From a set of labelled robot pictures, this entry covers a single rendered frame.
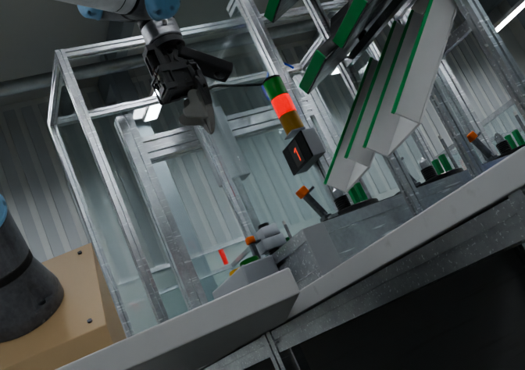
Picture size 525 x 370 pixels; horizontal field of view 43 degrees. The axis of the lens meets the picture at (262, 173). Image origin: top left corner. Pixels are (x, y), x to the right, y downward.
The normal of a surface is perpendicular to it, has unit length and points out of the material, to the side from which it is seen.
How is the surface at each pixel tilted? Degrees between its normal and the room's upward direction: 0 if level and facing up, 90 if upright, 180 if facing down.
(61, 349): 90
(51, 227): 90
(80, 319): 44
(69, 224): 90
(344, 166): 90
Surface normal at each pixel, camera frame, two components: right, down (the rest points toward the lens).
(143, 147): 0.33, -0.40
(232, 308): 0.00, -0.27
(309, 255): -0.85, 0.26
